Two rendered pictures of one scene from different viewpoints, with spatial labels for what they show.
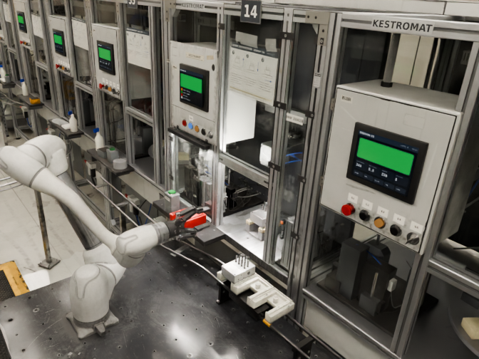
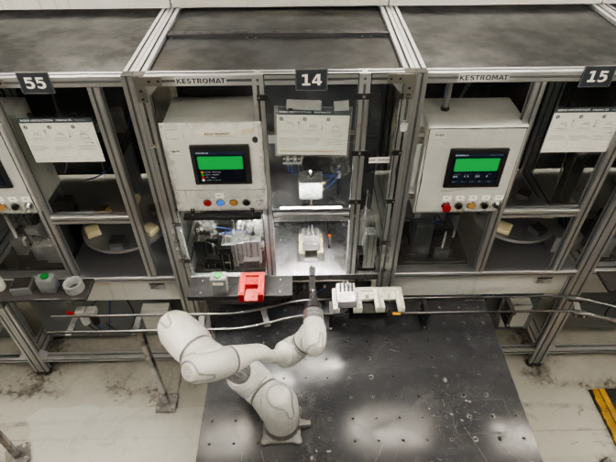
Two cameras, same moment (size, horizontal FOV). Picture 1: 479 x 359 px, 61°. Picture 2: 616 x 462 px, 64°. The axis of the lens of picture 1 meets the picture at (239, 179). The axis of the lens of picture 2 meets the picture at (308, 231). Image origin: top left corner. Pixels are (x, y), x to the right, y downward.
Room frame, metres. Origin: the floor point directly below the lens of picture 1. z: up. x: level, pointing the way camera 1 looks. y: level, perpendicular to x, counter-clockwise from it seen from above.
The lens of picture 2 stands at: (0.65, 1.37, 2.83)
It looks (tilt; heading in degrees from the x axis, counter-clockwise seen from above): 42 degrees down; 310
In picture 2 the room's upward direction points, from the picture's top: straight up
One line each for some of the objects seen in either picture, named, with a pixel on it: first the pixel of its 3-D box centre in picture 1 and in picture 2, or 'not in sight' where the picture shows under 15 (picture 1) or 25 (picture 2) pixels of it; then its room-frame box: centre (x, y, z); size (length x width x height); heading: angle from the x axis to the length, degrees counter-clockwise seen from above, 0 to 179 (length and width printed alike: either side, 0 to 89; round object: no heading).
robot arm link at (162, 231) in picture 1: (159, 233); (313, 316); (1.49, 0.33, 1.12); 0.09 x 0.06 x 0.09; 41
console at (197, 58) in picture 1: (210, 90); (219, 155); (2.17, 0.18, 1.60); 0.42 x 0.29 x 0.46; 41
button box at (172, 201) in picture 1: (173, 201); (219, 281); (2.08, 0.37, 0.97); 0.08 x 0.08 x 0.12; 41
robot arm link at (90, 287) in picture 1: (90, 288); (279, 405); (1.44, 0.63, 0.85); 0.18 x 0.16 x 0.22; 173
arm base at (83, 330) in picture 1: (93, 317); (286, 423); (1.41, 0.62, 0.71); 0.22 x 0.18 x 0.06; 41
